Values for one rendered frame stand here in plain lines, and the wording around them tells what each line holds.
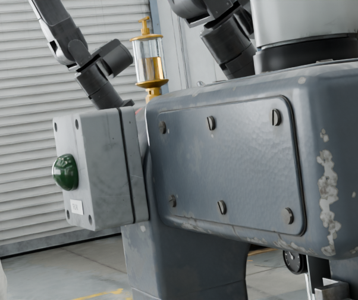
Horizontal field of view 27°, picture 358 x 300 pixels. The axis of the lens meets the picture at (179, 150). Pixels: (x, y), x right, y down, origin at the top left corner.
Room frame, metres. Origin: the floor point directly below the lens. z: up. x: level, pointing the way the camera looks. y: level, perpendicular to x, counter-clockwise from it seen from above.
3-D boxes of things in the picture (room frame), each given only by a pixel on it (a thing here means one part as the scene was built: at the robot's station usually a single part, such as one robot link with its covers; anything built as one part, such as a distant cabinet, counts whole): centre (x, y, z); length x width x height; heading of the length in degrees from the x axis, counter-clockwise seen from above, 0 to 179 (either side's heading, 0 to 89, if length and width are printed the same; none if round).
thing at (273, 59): (0.64, -0.12, 1.35); 0.09 x 0.09 x 0.03
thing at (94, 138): (0.60, 0.07, 1.29); 0.08 x 0.05 x 0.09; 25
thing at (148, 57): (0.63, 0.01, 1.37); 0.03 x 0.02 x 0.03; 25
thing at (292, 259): (0.76, -0.11, 1.16); 0.04 x 0.02 x 0.04; 25
